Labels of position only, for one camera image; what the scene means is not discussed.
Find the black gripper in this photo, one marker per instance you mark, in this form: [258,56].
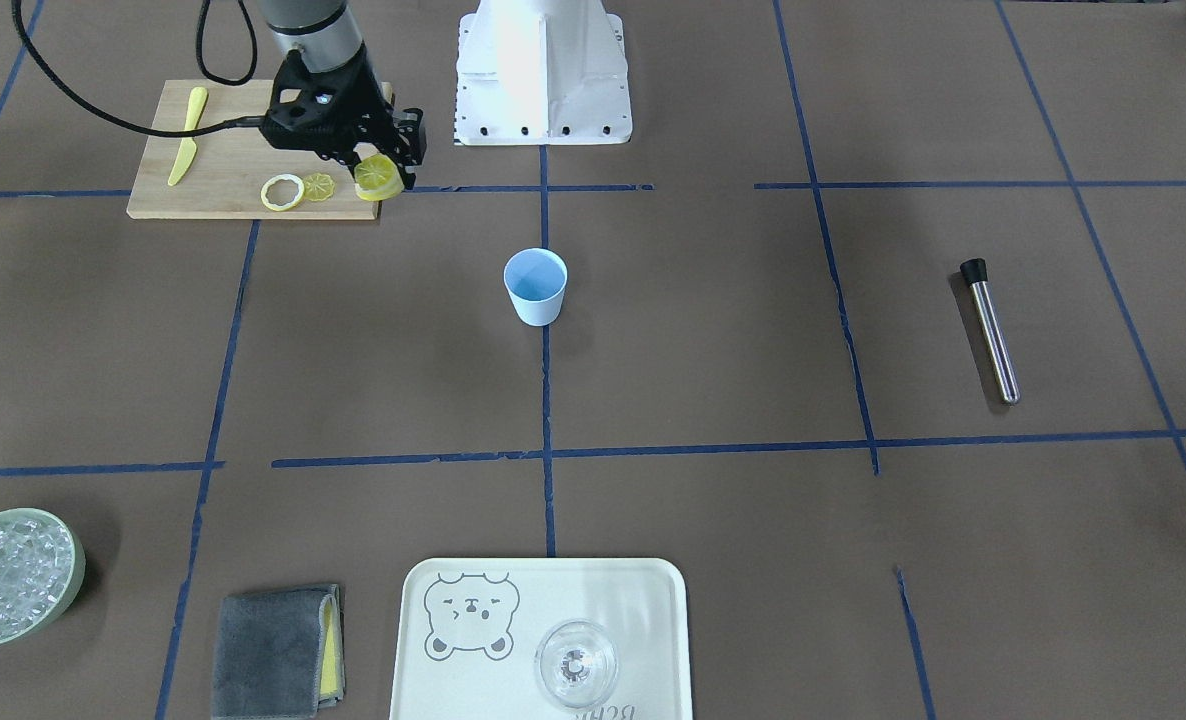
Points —
[371,112]

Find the yellow lemon slice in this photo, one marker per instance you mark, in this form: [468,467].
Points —
[377,179]

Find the steel muddler black tip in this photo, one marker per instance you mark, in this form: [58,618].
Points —
[976,278]

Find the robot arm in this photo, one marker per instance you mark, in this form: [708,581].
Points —
[326,31]

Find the small lemon slice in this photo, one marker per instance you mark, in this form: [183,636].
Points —
[318,187]

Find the light blue cup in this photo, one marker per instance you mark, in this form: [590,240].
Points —
[536,280]

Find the wooden cutting board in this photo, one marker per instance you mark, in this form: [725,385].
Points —
[230,167]

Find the cream bear tray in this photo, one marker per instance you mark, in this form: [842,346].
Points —
[469,629]

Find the grey folded cloth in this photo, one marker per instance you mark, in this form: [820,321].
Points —
[279,654]

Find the clear wine glass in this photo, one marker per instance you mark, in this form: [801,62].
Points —
[577,665]

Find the green bowl of ice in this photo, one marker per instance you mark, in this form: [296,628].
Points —
[42,568]

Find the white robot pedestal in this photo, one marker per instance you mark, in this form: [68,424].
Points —
[542,73]

